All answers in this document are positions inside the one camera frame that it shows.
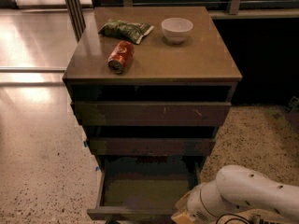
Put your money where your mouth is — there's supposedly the brown drawer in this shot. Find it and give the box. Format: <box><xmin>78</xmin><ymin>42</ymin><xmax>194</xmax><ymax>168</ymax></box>
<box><xmin>72</xmin><ymin>101</ymin><xmax>231</xmax><ymax>126</ymax></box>
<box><xmin>89</xmin><ymin>138</ymin><xmax>216</xmax><ymax>157</ymax></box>
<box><xmin>87</xmin><ymin>160</ymin><xmax>199</xmax><ymax>224</ymax></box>

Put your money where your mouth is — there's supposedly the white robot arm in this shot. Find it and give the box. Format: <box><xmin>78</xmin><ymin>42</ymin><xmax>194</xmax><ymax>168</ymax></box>
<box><xmin>171</xmin><ymin>165</ymin><xmax>299</xmax><ymax>224</ymax></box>

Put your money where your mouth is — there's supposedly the brown drawer cabinet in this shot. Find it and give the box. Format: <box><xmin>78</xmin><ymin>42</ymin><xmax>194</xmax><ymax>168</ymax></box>
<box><xmin>62</xmin><ymin>6</ymin><xmax>243</xmax><ymax>173</ymax></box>

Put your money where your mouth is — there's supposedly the red soda can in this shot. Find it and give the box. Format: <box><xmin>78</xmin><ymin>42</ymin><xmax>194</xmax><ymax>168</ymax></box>
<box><xmin>108</xmin><ymin>40</ymin><xmax>135</xmax><ymax>74</ymax></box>

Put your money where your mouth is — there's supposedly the green chip bag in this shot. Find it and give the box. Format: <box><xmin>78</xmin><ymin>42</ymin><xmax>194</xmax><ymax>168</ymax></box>
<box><xmin>98</xmin><ymin>19</ymin><xmax>154</xmax><ymax>45</ymax></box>

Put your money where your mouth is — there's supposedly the white bowl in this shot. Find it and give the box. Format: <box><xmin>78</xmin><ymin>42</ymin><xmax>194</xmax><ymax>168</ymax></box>
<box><xmin>161</xmin><ymin>18</ymin><xmax>193</xmax><ymax>44</ymax></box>

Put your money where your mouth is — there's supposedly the black cable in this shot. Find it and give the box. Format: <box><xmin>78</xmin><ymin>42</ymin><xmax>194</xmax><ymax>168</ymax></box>
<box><xmin>214</xmin><ymin>214</ymin><xmax>253</xmax><ymax>224</ymax></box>

